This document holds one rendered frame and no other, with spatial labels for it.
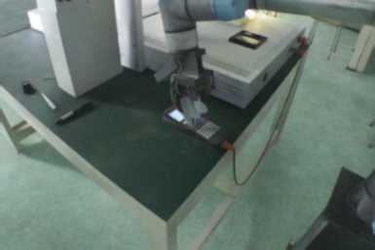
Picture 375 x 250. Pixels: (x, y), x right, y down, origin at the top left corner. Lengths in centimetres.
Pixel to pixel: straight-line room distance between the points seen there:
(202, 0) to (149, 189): 42
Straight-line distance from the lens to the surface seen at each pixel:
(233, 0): 49
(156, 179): 62
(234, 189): 136
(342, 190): 94
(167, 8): 56
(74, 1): 82
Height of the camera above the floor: 125
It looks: 38 degrees down
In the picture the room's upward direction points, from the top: 3 degrees clockwise
